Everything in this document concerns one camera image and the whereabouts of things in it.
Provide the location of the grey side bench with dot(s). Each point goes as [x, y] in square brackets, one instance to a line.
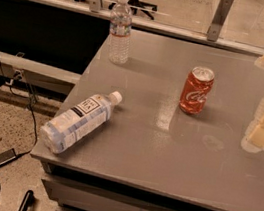
[39, 74]

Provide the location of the black object on floor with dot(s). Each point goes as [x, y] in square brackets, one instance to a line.
[28, 199]

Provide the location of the clear water bottle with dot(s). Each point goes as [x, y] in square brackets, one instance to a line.
[120, 29]

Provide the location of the red coke can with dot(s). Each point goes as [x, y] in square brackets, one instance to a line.
[197, 85]

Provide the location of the black power adapter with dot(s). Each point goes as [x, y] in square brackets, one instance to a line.
[7, 156]

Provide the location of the grey metal bracket right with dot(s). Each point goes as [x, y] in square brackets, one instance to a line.
[219, 19]

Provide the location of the blue label plastic bottle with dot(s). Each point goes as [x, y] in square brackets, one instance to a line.
[69, 127]

